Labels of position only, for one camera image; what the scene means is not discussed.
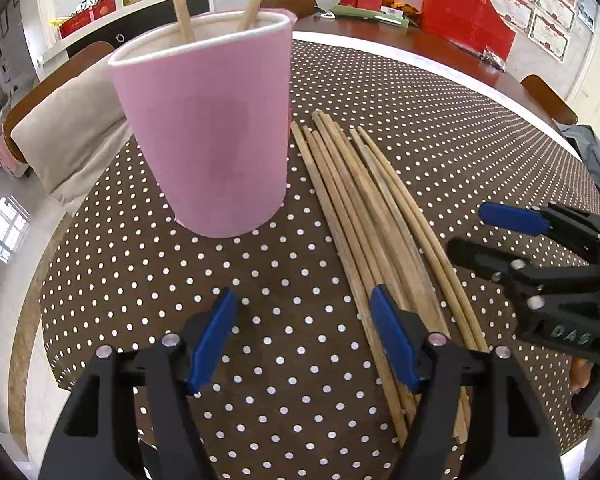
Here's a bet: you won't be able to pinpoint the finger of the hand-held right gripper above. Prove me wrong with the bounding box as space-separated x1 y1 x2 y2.
479 202 600 267
446 237 600 292

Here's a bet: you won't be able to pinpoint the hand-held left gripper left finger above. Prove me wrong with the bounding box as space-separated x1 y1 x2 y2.
39 287 238 480

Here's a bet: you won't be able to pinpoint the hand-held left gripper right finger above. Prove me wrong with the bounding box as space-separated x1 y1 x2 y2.
370 284 566 480

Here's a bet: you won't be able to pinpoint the pink paper cup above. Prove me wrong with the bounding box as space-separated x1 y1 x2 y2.
107 8 297 238

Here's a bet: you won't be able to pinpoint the person's right hand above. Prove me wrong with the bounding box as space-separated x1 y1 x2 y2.
569 356 595 395

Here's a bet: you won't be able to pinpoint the grey jacket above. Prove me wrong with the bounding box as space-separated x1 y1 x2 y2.
555 122 600 201

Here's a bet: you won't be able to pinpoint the brown wooden chair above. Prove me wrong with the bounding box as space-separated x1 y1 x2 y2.
521 74 578 126
261 0 319 19

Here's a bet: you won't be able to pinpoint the red gift bag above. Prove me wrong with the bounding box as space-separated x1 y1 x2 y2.
420 0 517 61

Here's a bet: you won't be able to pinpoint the orange snack packets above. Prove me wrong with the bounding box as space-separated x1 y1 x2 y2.
382 0 421 17

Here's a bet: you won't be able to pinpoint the green tray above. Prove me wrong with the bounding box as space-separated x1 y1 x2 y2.
330 4 411 28

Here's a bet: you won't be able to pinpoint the beige chair cushion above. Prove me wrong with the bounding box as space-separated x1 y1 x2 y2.
11 57 133 216

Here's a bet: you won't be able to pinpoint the white black sideboard cabinet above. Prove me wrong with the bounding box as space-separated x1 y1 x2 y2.
35 0 211 61

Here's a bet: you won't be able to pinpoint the red gift box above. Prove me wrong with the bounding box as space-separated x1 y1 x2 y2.
57 0 117 39

